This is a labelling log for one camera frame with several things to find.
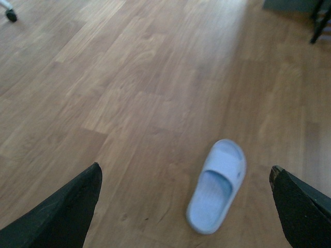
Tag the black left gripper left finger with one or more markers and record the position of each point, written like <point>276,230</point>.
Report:
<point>61,220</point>

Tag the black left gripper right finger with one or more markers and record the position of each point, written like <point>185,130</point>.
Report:
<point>304,212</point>

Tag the light blue slide sandal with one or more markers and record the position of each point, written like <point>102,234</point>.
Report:
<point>221,176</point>

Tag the black metal shoe rack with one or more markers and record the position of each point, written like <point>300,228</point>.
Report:
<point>320,19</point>

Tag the black caster wheel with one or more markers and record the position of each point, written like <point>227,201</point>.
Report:
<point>11,15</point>

